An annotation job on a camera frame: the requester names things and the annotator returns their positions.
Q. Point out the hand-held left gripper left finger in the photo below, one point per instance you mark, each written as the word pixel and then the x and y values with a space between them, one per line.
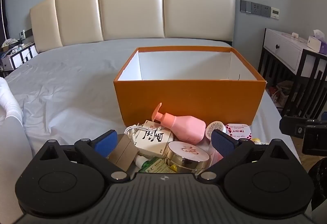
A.
pixel 106 141

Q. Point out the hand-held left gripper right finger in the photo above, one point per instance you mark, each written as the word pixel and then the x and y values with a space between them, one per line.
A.
pixel 223 143

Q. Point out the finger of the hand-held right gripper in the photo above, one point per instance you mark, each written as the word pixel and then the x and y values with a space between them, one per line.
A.
pixel 291 125

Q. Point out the round pink plastic cup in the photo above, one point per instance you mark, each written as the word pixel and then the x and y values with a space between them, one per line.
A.
pixel 238 130

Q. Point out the pink pump bottle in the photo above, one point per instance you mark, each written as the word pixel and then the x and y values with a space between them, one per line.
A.
pixel 184 126

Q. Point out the white calligraphy box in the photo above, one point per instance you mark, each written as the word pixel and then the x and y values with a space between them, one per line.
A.
pixel 153 138

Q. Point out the orange cardboard box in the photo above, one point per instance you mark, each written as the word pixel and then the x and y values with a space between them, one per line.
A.
pixel 189 101

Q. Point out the clear pink packet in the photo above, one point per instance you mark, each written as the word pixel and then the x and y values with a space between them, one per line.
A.
pixel 214 156

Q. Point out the small glitter lid jar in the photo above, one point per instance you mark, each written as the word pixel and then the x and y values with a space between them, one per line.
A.
pixel 216 128

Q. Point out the tan cardboard box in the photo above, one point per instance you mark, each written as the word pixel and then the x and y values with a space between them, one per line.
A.
pixel 125 152

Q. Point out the pile of mixed clutter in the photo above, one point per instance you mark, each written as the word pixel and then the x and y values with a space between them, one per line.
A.
pixel 277 92

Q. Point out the round gold compact case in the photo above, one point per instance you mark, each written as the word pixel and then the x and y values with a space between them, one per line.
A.
pixel 186 155

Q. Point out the small white dropper bottle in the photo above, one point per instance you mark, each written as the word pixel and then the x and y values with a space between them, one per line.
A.
pixel 140 160

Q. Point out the green packet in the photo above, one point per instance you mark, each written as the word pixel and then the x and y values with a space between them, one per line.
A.
pixel 153 166

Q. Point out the small yellow packet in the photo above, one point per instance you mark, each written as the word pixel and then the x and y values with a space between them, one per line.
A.
pixel 173 168

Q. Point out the white black nightstand with drawer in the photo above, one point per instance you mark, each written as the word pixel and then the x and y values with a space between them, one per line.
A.
pixel 281 50

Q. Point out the tissue box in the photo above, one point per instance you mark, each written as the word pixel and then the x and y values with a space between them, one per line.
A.
pixel 316 43

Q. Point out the person's leg in white sock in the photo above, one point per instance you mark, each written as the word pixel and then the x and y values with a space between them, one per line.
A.
pixel 10 106

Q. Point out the cluttered white nightstand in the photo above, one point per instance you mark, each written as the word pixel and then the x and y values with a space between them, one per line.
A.
pixel 18 57

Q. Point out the cream padded headboard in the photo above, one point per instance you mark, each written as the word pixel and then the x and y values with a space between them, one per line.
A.
pixel 127 9

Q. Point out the dark curtain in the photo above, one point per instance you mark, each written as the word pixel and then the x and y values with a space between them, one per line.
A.
pixel 3 9

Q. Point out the white wall thermostat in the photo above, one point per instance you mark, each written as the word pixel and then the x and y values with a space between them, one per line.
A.
pixel 275 13

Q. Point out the grey wall switch panel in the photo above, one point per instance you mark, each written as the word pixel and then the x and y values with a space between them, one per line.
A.
pixel 255 8

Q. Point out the small white wall controller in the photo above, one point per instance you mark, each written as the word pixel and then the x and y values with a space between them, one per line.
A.
pixel 22 34

